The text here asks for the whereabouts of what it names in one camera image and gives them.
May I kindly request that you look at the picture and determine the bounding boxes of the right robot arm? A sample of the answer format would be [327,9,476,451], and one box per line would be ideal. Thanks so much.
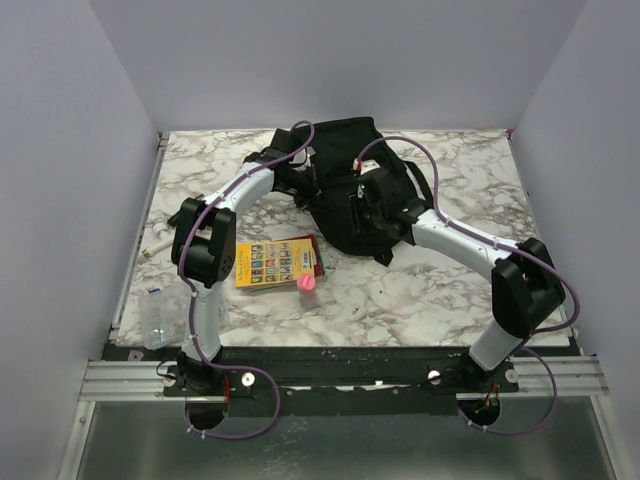
[352,168,566,392]

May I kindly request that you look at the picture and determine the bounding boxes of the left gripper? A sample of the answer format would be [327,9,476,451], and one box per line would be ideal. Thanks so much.
[278,164,336,214]

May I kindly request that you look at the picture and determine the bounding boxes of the black cylinder tool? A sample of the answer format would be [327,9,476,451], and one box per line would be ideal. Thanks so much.
[167,213,179,228]

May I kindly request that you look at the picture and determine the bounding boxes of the dark red book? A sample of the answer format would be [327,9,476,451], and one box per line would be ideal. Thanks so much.
[247,234,326,296]

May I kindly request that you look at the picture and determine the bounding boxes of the yellow picture book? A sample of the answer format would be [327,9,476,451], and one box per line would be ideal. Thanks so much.
[233,236,317,290]

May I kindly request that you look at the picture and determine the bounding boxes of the black mounting rail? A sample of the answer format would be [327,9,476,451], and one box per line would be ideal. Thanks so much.
[99,342,584,419]

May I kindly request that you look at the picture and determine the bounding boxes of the pink lidded bottle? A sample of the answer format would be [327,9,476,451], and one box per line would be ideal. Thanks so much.
[296,274,318,309]

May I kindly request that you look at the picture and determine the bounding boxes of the clear plastic box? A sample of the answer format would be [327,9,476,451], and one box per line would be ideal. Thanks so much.
[138,283,191,350]

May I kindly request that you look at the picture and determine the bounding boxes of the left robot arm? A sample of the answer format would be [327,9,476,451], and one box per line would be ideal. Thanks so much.
[171,121,315,395]

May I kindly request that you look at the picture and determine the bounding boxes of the white pipe fitting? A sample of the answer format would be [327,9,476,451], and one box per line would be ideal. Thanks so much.
[140,223,174,260]

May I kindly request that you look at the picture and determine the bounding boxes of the aluminium frame rail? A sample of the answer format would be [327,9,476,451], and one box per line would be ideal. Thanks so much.
[78,361,185,403]

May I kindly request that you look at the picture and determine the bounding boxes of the black backpack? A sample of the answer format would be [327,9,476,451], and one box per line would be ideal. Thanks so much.
[291,117,434,266]

